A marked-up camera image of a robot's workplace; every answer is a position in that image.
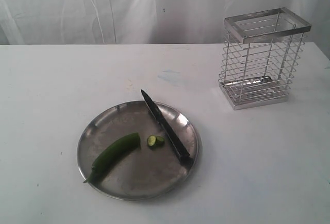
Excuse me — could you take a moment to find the green chili pepper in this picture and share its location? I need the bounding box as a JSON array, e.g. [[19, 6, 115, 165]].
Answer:
[[83, 132, 140, 183]]

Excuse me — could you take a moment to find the black handled kitchen knife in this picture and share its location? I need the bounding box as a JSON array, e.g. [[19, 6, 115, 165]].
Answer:
[[140, 89, 191, 165]]

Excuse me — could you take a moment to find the cucumber end piece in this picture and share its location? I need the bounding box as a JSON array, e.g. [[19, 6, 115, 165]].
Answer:
[[154, 136, 165, 147]]

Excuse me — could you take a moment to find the green cucumber slice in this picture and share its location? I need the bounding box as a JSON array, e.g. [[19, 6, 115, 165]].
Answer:
[[147, 135, 157, 147]]

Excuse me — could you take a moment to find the round stainless steel plate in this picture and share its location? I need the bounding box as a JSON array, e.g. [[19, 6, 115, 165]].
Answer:
[[77, 100, 201, 201]]

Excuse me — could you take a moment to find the metal wire utensil rack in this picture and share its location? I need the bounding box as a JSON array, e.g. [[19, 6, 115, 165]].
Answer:
[[219, 7, 312, 110]]

